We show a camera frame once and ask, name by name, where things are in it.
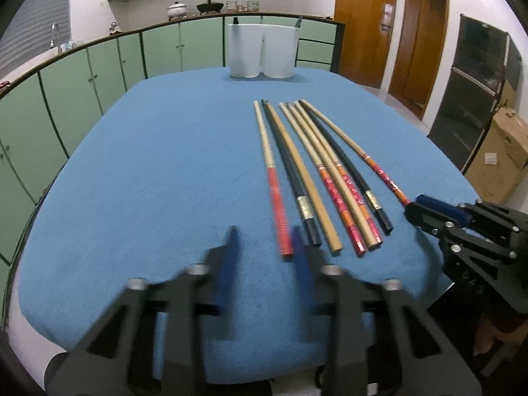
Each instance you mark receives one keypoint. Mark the plain wooden chopstick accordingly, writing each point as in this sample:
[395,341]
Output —
[317,206]

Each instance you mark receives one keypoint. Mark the black wok with lid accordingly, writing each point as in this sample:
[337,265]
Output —
[210,7]

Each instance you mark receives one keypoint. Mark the black chopstick gold band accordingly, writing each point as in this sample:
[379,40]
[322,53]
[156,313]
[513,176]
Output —
[371,198]

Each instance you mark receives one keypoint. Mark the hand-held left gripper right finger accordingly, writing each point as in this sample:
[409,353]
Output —
[299,255]

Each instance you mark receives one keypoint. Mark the dark glass cabinet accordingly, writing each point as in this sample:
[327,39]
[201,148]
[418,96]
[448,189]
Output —
[470,90]

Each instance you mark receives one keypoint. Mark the wooden chopstick orange pattern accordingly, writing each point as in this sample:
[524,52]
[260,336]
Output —
[359,211]

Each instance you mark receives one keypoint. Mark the metal sink faucet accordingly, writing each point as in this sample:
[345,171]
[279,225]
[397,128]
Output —
[55,35]

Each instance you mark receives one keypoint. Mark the green lower kitchen cabinets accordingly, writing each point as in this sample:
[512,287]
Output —
[62,90]

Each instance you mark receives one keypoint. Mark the pink paper notice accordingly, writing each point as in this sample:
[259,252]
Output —
[388,11]

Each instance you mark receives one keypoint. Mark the white utensil holder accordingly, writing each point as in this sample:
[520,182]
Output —
[247,49]

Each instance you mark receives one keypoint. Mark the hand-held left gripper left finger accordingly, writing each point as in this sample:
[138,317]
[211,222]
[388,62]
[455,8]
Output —
[229,255]

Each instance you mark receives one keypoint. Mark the red orange patterned chopstick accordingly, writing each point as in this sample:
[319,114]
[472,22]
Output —
[338,202]

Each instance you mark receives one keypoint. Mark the thin wooden chopstick red pattern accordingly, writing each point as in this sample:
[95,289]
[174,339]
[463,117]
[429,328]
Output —
[350,146]

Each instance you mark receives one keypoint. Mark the small clear bottles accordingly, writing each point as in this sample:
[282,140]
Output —
[72,44]

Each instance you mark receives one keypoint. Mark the grey window blind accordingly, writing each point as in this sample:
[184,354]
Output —
[29,12]

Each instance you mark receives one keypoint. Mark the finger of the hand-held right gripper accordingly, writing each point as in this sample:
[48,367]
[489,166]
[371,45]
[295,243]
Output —
[441,207]
[425,216]

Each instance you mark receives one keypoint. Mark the small metal kettle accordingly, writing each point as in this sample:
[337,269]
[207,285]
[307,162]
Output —
[114,27]

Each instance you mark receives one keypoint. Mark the blue tablecloth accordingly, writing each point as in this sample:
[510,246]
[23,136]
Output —
[165,173]

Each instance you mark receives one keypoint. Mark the closed wooden door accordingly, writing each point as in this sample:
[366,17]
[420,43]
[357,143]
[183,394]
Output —
[363,24]

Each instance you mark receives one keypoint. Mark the white cooking pot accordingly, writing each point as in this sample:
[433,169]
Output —
[177,9]

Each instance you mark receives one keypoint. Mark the cardboard box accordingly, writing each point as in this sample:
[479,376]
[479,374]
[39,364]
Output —
[499,156]

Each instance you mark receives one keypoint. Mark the black chopstick silver band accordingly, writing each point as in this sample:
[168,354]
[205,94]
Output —
[288,169]

